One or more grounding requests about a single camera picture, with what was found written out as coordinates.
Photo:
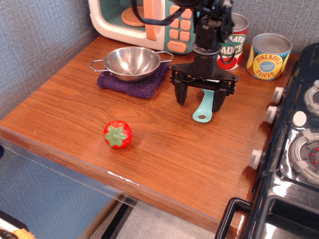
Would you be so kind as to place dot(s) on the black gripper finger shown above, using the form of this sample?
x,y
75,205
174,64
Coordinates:
x,y
218,100
180,88

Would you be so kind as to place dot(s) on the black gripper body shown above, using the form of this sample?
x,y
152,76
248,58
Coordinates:
x,y
203,71

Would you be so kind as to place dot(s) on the teal dish brush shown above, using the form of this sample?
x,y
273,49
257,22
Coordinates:
x,y
204,112

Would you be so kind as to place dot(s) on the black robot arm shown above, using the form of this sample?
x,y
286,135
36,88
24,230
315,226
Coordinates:
x,y
213,25

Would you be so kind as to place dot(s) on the orange microwave turntable plate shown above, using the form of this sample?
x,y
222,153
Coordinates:
x,y
129,18

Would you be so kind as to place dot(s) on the toy microwave teal and cream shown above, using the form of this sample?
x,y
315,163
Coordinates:
x,y
115,19

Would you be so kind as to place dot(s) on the yellow object at corner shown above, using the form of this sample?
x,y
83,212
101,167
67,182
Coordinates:
x,y
23,234

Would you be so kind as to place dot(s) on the tomato sauce can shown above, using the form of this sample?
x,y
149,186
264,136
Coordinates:
x,y
232,48

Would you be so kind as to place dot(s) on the purple folded cloth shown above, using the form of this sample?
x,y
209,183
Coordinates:
x,y
144,89

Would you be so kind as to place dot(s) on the white stove knob middle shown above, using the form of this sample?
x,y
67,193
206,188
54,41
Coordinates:
x,y
270,114

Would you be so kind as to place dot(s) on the white stove knob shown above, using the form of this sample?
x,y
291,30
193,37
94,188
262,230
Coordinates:
x,y
277,95
270,114
255,158

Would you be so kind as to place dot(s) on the white stove knob top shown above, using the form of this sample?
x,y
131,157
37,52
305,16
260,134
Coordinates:
x,y
277,95

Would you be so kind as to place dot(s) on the pineapple slices can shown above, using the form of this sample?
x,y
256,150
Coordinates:
x,y
269,54

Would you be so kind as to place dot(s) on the white stove knob bottom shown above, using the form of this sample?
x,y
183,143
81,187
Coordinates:
x,y
255,158

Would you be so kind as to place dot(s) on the red toy tomato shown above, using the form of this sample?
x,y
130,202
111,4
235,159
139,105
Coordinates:
x,y
118,134

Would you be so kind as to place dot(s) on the white round stove button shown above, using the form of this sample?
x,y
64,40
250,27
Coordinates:
x,y
299,119

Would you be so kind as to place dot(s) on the grey stove burner upper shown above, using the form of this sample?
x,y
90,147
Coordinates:
x,y
311,105

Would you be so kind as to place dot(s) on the grey stove burner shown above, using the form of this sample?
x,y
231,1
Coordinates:
x,y
304,155
311,105

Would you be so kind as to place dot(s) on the grey stove burner lower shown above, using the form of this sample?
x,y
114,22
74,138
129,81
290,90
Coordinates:
x,y
304,155

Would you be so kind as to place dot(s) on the black toy stove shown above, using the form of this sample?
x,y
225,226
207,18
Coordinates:
x,y
285,205

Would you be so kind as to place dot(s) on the steel bowl with handles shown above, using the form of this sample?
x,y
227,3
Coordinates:
x,y
132,63

